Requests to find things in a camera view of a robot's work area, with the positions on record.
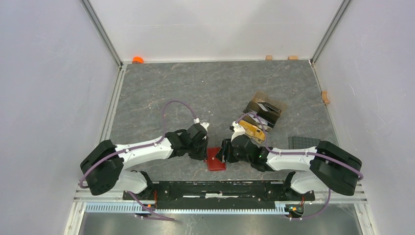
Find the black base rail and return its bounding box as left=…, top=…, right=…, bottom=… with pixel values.
left=136, top=180, right=315, bottom=210

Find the grey studded baseplate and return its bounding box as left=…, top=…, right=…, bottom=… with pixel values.
left=288, top=136, right=321, bottom=149

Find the gold card stack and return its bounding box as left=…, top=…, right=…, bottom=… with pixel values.
left=239, top=120, right=266, bottom=144

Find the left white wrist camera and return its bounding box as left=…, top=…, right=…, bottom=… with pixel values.
left=193, top=118, right=210, bottom=131

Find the black top card stack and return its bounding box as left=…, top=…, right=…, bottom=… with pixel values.
left=257, top=102, right=281, bottom=114

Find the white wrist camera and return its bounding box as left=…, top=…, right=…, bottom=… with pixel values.
left=230, top=121, right=246, bottom=141
left=193, top=118, right=210, bottom=131

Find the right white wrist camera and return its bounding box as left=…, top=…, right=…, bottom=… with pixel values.
left=230, top=121, right=246, bottom=141

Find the orange round cap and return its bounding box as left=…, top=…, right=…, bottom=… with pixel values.
left=132, top=56, right=144, bottom=64

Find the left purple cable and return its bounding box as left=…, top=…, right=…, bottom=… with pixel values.
left=78, top=100, right=199, bottom=222

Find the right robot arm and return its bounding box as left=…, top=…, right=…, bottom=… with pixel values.
left=215, top=135, right=363, bottom=200

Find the white card stack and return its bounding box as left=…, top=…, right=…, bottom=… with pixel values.
left=249, top=114, right=274, bottom=128

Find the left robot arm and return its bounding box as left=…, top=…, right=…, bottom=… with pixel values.
left=80, top=122, right=209, bottom=200

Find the tiered acrylic card stand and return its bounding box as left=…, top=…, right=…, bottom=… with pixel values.
left=237, top=91, right=288, bottom=144

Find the curved wooden piece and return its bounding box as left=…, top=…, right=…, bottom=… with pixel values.
left=321, top=91, right=330, bottom=105

